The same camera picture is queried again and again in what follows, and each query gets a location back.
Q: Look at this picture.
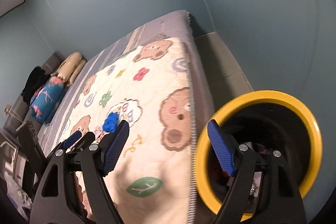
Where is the white charging cable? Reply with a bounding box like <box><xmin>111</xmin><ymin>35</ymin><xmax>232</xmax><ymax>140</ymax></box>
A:
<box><xmin>3</xmin><ymin>104</ymin><xmax>23</xmax><ymax>125</ymax></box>

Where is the yellow rimmed black trash bin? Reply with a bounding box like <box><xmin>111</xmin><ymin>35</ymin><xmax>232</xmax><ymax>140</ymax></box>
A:
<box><xmin>195</xmin><ymin>90</ymin><xmax>322</xmax><ymax>223</ymax></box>

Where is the cream folded quilt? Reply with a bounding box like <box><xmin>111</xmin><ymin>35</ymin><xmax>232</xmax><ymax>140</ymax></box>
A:
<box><xmin>52</xmin><ymin>52</ymin><xmax>87</xmax><ymax>86</ymax></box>

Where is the grey padded headboard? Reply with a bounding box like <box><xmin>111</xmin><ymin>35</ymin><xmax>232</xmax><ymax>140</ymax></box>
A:
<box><xmin>2</xmin><ymin>52</ymin><xmax>64</xmax><ymax>140</ymax></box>

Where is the black clothing pile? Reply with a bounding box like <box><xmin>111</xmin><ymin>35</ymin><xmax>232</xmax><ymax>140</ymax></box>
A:
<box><xmin>21</xmin><ymin>67</ymin><xmax>50</xmax><ymax>105</ymax></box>

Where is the cream cartoon bear quilt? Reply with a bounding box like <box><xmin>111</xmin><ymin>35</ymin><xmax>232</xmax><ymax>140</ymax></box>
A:
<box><xmin>56</xmin><ymin>36</ymin><xmax>195</xmax><ymax>223</ymax></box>

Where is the blue foam net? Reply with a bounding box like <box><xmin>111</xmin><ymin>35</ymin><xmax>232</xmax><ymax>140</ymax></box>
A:
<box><xmin>102</xmin><ymin>112</ymin><xmax>118</xmax><ymax>133</ymax></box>

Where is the blue floral folded blanket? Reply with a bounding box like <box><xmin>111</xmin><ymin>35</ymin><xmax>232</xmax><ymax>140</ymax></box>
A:
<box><xmin>30</xmin><ymin>76</ymin><xmax>66</xmax><ymax>124</ymax></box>

